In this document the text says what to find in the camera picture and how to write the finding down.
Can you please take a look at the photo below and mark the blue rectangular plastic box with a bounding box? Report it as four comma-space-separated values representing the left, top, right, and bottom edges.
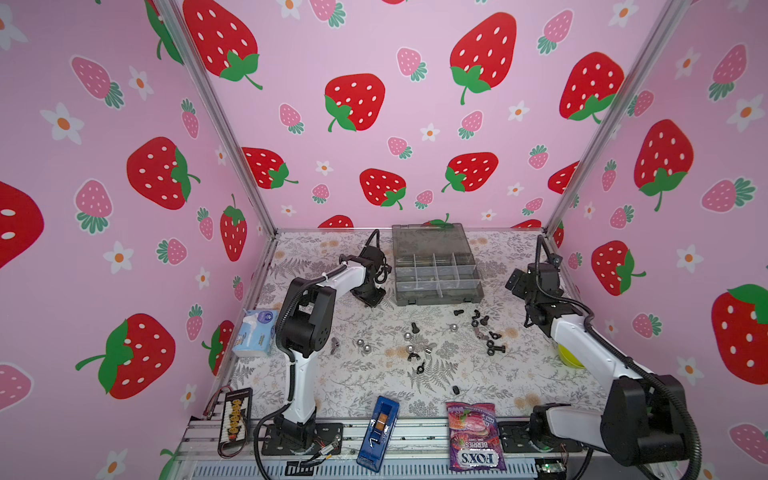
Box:
356, 396, 400, 473

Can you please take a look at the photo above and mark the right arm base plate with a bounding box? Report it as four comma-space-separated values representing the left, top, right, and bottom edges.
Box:
499, 420, 584, 454

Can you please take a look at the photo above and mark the purple Fox's candy bag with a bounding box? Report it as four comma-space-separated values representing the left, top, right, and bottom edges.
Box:
446, 402, 506, 472

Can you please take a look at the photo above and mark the blue white tissue pack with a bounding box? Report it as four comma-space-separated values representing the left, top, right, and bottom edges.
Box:
232, 309, 279, 359

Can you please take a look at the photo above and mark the black keychain tag with letters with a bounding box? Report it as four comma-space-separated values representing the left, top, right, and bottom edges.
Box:
217, 388, 253, 459

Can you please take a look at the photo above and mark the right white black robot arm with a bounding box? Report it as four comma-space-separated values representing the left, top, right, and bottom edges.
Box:
506, 262, 703, 479

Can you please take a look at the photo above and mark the yellow green bowl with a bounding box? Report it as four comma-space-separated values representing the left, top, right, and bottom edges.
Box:
558, 345, 584, 369

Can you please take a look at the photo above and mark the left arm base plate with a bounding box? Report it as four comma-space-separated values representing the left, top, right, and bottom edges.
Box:
259, 423, 344, 457

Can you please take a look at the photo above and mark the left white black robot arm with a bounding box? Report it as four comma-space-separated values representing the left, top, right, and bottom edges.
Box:
271, 246, 391, 450

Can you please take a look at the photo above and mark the grey plastic compartment organizer box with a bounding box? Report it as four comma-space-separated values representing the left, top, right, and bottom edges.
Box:
392, 222, 484, 306

